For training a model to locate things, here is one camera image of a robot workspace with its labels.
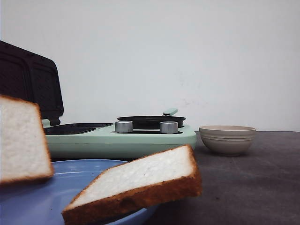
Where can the white bread slice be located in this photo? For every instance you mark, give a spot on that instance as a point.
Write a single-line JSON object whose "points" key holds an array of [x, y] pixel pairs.
{"points": [[157, 178], [24, 153]]}

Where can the beige ribbed bowl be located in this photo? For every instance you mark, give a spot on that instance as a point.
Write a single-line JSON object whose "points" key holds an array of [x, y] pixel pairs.
{"points": [[227, 140]]}

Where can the breakfast maker hinged lid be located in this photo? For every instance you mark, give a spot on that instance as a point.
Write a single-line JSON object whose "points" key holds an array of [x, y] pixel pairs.
{"points": [[33, 78]]}

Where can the mint green breakfast maker base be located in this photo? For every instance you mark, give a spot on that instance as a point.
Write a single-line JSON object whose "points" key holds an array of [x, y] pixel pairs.
{"points": [[99, 140]]}

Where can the black round frying pan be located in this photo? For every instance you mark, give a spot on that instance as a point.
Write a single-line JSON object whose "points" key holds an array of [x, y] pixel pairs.
{"points": [[153, 122]]}

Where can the right silver control knob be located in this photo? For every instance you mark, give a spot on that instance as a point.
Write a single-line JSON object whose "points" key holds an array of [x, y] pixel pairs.
{"points": [[168, 127]]}

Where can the silver control knob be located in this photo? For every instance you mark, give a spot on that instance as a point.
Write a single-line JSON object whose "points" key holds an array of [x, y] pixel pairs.
{"points": [[124, 126], [168, 127]]}

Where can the left silver control knob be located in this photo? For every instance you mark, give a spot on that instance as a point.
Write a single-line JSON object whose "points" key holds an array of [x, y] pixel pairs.
{"points": [[124, 126]]}

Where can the grey felt table mat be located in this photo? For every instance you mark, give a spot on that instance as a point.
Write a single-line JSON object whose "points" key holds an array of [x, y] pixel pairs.
{"points": [[260, 187]]}

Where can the blue plastic plate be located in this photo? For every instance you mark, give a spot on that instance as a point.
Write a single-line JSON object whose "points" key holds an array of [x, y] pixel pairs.
{"points": [[41, 203]]}

